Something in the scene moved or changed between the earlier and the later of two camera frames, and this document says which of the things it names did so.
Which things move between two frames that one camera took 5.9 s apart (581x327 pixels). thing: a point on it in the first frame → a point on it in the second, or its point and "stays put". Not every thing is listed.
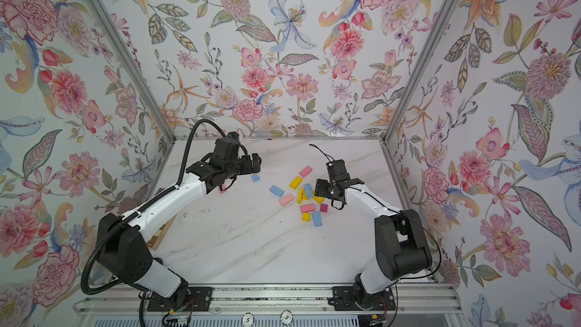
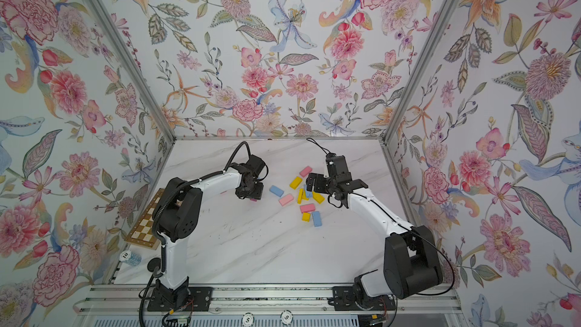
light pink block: x=286 y=199 stays put
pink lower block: x=307 y=208 stays put
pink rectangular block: x=306 y=171 stays put
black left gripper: x=247 y=168 → x=258 y=195
